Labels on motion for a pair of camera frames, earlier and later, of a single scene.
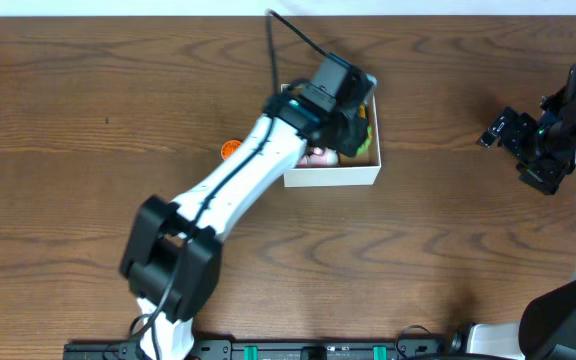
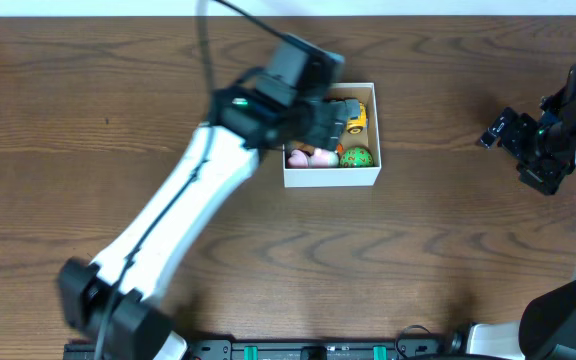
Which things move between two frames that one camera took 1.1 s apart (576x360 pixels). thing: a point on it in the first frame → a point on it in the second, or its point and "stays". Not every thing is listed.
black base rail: (275, 349) stays
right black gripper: (521, 150) stays
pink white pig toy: (321, 157) stays
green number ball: (365, 146) → (357, 156)
